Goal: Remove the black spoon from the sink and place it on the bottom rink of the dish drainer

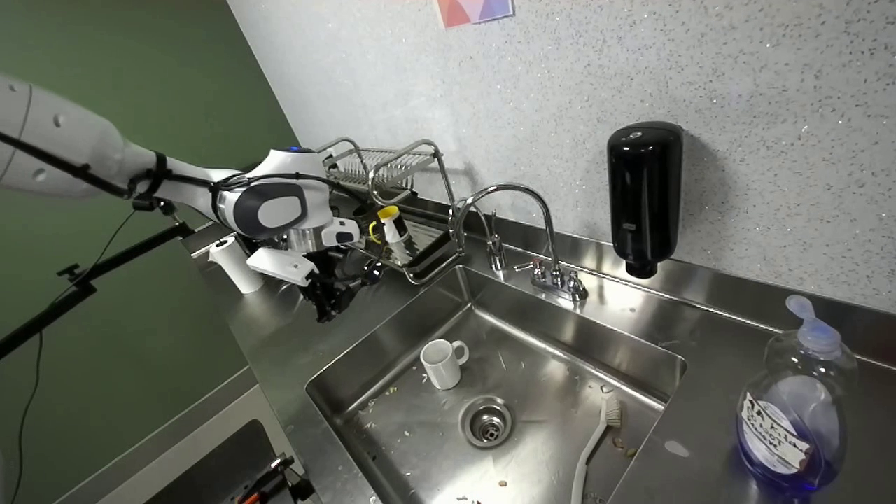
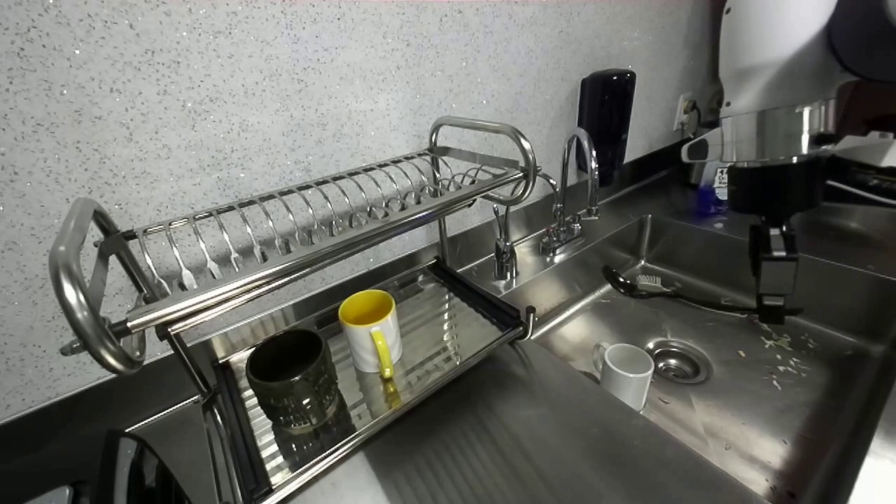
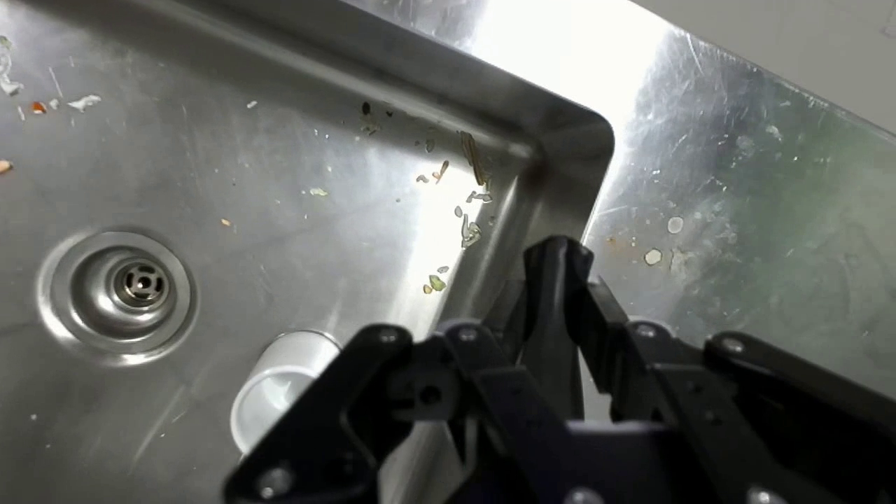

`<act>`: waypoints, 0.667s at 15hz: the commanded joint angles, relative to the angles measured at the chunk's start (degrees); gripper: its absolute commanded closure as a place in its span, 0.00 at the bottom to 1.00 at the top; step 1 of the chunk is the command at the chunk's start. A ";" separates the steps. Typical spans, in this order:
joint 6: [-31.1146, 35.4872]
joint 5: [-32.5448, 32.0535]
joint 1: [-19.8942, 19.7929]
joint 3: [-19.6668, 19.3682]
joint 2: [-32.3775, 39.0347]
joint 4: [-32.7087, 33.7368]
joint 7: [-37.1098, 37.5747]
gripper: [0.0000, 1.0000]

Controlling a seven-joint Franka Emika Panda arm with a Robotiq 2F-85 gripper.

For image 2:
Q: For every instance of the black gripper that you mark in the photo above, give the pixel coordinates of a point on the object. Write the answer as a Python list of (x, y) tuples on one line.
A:
[(780, 185)]

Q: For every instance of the metal spoon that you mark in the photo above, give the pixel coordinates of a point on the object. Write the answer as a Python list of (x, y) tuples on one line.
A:
[(625, 280)]

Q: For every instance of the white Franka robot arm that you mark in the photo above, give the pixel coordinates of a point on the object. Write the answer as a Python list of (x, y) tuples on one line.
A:
[(774, 45)]

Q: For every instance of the round metal sink drain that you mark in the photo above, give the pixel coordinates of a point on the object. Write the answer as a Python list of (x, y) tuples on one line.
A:
[(679, 363)]

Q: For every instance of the stainless steel sink basin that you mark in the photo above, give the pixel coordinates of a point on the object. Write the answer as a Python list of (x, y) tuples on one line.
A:
[(730, 411)]

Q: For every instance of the stainless steel dish rack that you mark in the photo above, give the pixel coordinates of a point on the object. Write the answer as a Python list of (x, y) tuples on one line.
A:
[(280, 226)]

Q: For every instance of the blue liquid soap pump bottle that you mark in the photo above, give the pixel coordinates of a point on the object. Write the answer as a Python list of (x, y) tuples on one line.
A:
[(707, 185)]

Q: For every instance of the plain white mug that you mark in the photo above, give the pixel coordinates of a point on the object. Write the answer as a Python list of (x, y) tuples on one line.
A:
[(625, 373)]

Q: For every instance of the chrome gooseneck faucet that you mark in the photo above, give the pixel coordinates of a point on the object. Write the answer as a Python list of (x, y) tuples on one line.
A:
[(581, 177)]

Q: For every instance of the black cup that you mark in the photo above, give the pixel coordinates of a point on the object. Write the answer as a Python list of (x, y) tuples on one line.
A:
[(291, 380)]

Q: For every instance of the black wall soap dispenser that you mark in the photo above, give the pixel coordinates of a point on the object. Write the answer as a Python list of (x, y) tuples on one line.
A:
[(605, 122)]

